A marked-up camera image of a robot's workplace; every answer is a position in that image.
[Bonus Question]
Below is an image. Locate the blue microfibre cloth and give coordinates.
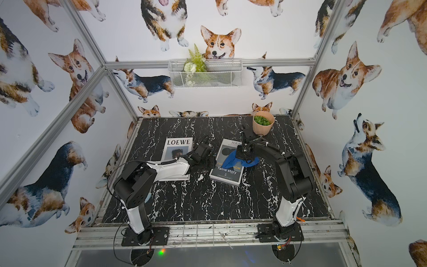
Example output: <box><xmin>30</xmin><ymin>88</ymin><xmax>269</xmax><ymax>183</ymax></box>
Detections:
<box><xmin>222</xmin><ymin>150</ymin><xmax>260</xmax><ymax>169</ymax></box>

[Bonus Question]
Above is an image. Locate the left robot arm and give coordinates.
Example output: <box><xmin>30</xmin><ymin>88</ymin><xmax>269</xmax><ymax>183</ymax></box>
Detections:
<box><xmin>112</xmin><ymin>142</ymin><xmax>216</xmax><ymax>235</ymax></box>

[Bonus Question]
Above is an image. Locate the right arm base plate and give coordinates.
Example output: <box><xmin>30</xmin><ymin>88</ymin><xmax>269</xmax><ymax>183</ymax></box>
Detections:
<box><xmin>255</xmin><ymin>222</ymin><xmax>304</xmax><ymax>243</ymax></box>

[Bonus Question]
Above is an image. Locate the green fern white flower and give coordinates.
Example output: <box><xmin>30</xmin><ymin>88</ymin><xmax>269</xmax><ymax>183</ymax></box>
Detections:
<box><xmin>183</xmin><ymin>45</ymin><xmax>209</xmax><ymax>87</ymax></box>

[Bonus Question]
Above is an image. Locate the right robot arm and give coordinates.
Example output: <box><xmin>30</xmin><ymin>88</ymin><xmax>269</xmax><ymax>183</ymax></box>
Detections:
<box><xmin>236</xmin><ymin>129</ymin><xmax>315</xmax><ymax>240</ymax></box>

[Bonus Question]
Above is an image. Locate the aluminium frame rail front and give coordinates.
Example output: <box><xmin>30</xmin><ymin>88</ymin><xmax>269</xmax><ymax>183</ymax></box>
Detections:
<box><xmin>72</xmin><ymin>220</ymin><xmax>350</xmax><ymax>250</ymax></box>

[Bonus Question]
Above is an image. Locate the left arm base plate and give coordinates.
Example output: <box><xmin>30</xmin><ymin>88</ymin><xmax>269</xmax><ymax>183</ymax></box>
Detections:
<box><xmin>121</xmin><ymin>227</ymin><xmax>170</xmax><ymax>247</ymax></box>

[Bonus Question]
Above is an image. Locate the grey Twins story book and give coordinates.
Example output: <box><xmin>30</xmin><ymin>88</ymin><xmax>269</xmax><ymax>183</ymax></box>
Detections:
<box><xmin>209</xmin><ymin>139</ymin><xmax>244</xmax><ymax>186</ymax></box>

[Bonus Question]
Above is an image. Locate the white wire wall basket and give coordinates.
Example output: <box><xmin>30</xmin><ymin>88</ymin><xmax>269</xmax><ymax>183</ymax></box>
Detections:
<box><xmin>168</xmin><ymin>59</ymin><xmax>243</xmax><ymax>89</ymax></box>

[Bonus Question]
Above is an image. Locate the beige pot with green plant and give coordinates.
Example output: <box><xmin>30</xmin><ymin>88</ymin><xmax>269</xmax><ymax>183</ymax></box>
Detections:
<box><xmin>252</xmin><ymin>111</ymin><xmax>275</xmax><ymax>136</ymax></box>

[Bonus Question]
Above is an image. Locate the LOEWE white magazine book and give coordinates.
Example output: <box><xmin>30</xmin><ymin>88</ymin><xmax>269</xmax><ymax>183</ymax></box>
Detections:
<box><xmin>160</xmin><ymin>137</ymin><xmax>193</xmax><ymax>182</ymax></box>

